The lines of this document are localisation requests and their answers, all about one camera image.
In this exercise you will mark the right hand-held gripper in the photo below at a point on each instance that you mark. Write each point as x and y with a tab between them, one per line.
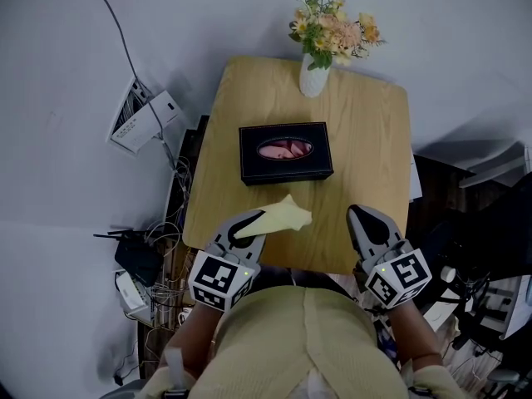
395	277

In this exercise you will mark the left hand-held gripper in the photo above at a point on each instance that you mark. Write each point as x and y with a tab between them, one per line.
216	281

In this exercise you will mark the yellow cloth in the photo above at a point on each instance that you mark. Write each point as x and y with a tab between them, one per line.
282	218

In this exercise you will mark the black tissue box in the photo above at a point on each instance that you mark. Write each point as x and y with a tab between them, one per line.
249	168

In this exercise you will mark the person's left forearm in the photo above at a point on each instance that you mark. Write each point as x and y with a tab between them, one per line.
195	339

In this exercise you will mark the person's right forearm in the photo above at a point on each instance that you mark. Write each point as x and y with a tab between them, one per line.
415	335

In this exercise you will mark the white and black device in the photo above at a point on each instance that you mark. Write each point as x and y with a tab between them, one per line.
449	277

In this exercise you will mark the white power strip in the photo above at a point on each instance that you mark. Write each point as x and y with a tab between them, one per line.
185	316

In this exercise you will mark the black office chair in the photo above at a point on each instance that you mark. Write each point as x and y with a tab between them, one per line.
478	231

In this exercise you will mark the black router with antennas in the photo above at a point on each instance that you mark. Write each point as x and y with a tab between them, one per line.
137	260

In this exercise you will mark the pink tissue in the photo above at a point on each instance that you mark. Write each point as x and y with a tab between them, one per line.
284	150

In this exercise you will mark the person's yellow shirt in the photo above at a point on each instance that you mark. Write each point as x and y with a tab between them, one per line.
299	343

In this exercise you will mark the white network device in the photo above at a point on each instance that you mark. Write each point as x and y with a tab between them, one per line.
131	293

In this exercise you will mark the white side table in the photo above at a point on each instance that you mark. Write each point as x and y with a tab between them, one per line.
521	306

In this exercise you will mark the white vase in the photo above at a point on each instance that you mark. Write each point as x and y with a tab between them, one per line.
313	79

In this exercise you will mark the black power adapter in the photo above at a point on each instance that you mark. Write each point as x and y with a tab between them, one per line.
119	378

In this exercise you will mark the grey chair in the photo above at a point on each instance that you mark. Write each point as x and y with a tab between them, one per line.
124	391

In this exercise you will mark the yellow flower bouquet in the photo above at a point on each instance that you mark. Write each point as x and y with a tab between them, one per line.
332	27

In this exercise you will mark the white wall panel box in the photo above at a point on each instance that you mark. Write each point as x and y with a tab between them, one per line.
141	119

